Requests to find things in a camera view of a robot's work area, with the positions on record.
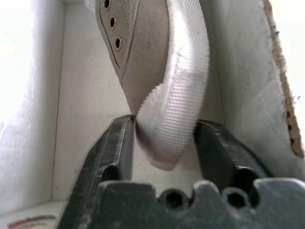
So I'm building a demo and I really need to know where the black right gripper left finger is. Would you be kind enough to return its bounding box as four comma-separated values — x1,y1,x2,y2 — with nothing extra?
57,114,135,229

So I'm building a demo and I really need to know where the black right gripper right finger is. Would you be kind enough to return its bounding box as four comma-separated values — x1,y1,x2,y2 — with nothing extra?
193,119,271,191

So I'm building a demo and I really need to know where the beige canvas sneaker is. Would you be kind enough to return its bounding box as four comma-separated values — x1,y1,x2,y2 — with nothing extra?
85,0,211,171

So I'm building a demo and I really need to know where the white cardboard shoebox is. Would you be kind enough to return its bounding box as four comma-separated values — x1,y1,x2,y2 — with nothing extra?
0,0,305,229

